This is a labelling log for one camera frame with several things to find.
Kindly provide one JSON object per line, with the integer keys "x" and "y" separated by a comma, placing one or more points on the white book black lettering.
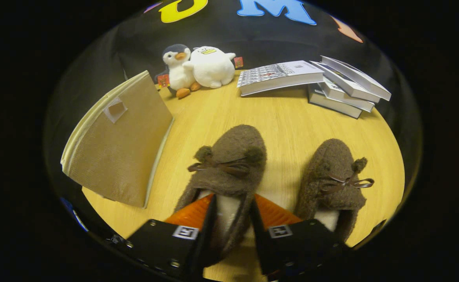
{"x": 351, "y": 101}

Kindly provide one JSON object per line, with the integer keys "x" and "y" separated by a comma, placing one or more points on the patterned cover book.
{"x": 276, "y": 74}

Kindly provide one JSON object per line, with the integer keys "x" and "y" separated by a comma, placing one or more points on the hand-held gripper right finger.
{"x": 303, "y": 246}

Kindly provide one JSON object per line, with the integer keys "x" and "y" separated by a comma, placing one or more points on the white book black picture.
{"x": 358, "y": 78}

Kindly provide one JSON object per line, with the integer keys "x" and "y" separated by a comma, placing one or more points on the white duck plush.
{"x": 211, "y": 68}

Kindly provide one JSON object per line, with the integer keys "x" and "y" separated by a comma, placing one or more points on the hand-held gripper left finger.
{"x": 166, "y": 244}

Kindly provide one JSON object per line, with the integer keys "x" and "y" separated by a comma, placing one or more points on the grey white penguin plush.
{"x": 178, "y": 74}

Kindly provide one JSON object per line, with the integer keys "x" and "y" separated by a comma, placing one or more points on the brown fuzzy slipper shoe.
{"x": 331, "y": 164}
{"x": 233, "y": 145}

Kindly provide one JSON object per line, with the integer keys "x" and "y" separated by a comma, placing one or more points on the beige fabric storage box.
{"x": 115, "y": 156}

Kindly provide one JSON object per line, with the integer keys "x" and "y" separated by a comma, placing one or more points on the dark grey book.
{"x": 331, "y": 103}

